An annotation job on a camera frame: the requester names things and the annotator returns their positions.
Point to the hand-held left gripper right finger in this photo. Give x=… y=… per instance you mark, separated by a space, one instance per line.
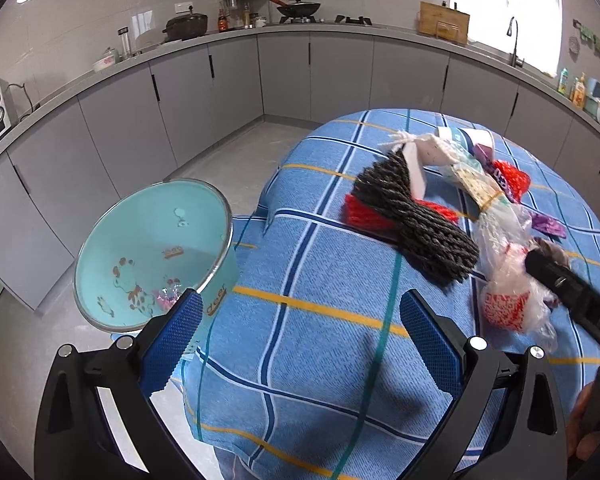
x=430 y=342

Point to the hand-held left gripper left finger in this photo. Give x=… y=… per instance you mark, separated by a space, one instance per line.
x=172 y=340

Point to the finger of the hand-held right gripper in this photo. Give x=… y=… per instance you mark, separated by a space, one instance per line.
x=570 y=292

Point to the grey fuzzy scrap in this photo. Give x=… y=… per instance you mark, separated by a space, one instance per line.
x=550 y=250

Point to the clear red print plastic bag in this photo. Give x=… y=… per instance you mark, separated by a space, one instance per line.
x=505 y=300

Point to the teal cartoon print bin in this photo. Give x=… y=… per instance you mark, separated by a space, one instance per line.
x=145 y=245

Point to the dark grey foam net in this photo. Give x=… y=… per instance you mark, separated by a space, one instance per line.
x=420 y=230

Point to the large red foam net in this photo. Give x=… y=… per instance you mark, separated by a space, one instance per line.
x=362 y=212

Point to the white printed snack packet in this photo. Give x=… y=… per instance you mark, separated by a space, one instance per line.
x=460 y=165

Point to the person's right hand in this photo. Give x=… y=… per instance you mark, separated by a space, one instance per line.
x=582 y=425

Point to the pink wrapper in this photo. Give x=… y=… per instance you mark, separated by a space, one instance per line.
x=166 y=300

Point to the purple wrapper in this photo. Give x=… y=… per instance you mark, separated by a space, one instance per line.
x=550 y=225

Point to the blue checked tablecloth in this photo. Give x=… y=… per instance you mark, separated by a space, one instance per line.
x=330 y=340

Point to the small red foam net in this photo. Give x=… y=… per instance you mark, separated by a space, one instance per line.
x=511 y=177

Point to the white paper cup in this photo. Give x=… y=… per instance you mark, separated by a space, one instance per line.
x=472 y=137

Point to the yellow detergent bottle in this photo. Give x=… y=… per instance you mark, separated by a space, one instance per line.
x=580 y=91

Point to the green detergent bottle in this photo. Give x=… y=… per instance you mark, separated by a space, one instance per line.
x=564 y=82

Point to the grey kitchen cabinets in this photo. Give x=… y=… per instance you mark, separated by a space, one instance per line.
x=130 y=125

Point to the metal kitchen faucet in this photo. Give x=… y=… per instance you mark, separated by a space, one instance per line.
x=515 y=45

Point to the white lidded bowl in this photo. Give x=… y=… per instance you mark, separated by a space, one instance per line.
x=105 y=60

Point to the wooden cutting board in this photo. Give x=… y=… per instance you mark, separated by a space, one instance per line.
x=442 y=22

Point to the kitchen window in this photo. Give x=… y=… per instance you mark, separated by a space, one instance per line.
x=500 y=0

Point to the glass blender jar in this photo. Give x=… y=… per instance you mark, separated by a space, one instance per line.
x=125 y=42

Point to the black casserole pot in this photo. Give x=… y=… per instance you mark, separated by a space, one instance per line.
x=185 y=27

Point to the brown sauce bottle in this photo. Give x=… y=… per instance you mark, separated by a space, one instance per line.
x=223 y=21

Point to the gas stove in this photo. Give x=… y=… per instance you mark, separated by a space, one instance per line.
x=325 y=20

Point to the black wok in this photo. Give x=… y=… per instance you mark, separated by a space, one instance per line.
x=297 y=8

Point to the wall hook rail with utensils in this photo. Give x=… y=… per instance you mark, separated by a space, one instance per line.
x=597 y=42

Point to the white wall socket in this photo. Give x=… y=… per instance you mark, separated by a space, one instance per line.
x=184 y=8

